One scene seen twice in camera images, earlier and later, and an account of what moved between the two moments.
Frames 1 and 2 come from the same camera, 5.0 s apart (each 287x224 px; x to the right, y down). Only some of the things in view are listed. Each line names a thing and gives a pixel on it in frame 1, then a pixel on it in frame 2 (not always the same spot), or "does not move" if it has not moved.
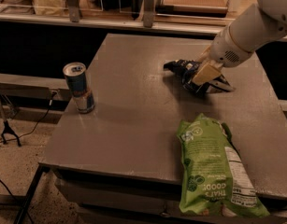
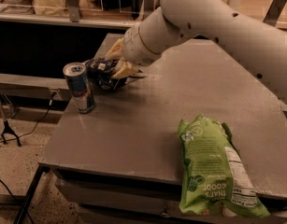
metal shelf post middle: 149,7 does not move
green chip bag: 215,181 does not move
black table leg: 40,170 does not move
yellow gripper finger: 206,54 → 116,49
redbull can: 76,76 does not move
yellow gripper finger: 205,75 → 123,69
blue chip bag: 187,69 → 100,70
